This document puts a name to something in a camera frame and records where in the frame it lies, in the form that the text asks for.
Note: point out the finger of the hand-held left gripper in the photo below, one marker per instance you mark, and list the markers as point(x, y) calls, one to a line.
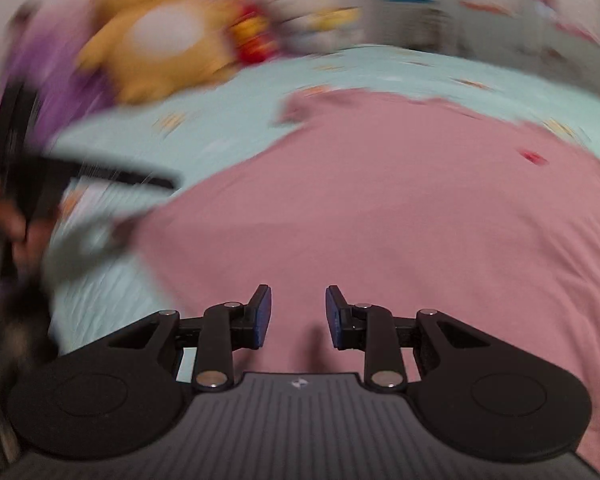
point(95, 245)
point(120, 175)

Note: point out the person's left hand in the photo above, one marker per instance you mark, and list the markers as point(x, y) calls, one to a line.
point(15, 235)

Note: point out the pink shirt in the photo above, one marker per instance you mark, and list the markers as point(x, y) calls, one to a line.
point(380, 210)

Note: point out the small yellow plush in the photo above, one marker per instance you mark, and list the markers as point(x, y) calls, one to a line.
point(337, 17)

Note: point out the grey sliding door wardrobe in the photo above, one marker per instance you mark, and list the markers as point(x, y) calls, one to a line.
point(480, 5)

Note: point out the red plush doll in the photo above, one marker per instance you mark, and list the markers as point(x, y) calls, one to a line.
point(252, 35)

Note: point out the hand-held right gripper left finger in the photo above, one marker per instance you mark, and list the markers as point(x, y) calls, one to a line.
point(262, 317)

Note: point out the purple ruffled pillow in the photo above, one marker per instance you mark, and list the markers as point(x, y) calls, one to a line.
point(55, 75)

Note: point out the big yellow plush bear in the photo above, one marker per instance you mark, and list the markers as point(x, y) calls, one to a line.
point(155, 35)

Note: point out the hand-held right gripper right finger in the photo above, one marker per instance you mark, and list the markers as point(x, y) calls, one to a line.
point(334, 317)

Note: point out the white cat plush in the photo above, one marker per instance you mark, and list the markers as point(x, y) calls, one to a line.
point(295, 10)

